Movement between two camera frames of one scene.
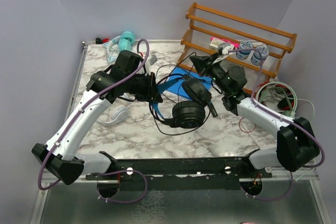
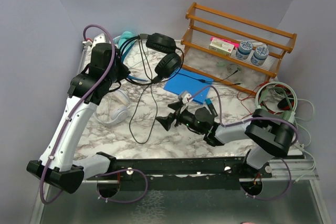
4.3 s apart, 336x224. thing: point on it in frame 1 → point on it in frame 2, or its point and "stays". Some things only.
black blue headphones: [187, 114] → [166, 65]
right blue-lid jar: [259, 55] stays
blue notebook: [177, 88] stays
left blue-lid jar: [244, 45] stays
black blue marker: [212, 109] stays
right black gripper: [201, 62] → [167, 121]
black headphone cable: [210, 106] → [143, 93]
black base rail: [174, 174] stays
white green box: [214, 43] stays
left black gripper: [151, 93] → [122, 74]
